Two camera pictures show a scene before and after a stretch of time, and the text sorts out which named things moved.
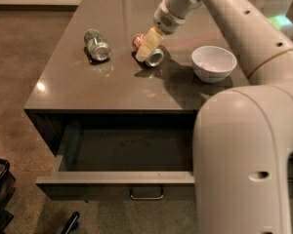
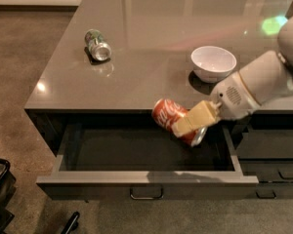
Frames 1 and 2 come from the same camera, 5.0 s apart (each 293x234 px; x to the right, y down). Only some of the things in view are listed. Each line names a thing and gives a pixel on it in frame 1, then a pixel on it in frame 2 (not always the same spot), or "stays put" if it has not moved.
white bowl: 212,63 stays put
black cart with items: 2,186 stays put
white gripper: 168,19 → 232,98
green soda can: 97,48 stays put
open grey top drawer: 123,162 stays put
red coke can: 155,57 → 166,113
